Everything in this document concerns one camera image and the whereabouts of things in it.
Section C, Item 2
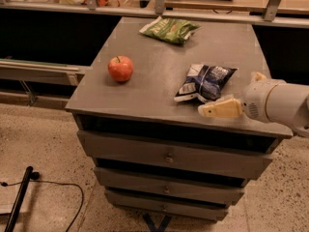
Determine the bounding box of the bottom grey drawer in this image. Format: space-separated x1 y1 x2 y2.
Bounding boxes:
105 190 228 221

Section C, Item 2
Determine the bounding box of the middle grey drawer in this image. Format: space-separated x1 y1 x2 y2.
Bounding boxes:
94 167 244 206

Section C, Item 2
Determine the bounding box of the green chip bag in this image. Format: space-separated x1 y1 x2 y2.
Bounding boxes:
139 16 200 44

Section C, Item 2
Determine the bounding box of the blue chip bag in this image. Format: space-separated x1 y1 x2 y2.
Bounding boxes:
174 64 236 102

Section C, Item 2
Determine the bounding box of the black pole on floor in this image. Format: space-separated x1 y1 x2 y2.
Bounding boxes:
5 166 40 232

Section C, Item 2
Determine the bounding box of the top grey drawer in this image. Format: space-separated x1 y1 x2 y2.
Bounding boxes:
77 130 272 180

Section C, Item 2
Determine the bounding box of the grey drawer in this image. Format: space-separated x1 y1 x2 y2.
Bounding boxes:
77 130 272 180
94 167 244 206
105 190 228 221

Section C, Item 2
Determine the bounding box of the grey drawer cabinet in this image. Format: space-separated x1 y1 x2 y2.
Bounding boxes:
67 17 293 211

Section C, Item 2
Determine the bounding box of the metal railing frame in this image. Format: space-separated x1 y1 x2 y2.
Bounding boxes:
0 0 309 29

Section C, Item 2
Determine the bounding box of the red apple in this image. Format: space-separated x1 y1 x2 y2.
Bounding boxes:
108 56 133 82

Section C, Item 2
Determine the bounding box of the black floor cable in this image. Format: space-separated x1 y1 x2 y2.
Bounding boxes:
0 179 85 232

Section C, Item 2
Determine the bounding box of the grey side shelf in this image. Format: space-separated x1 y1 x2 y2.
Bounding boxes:
0 59 88 86

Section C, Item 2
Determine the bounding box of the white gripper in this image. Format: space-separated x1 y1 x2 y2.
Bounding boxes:
198 72 309 137

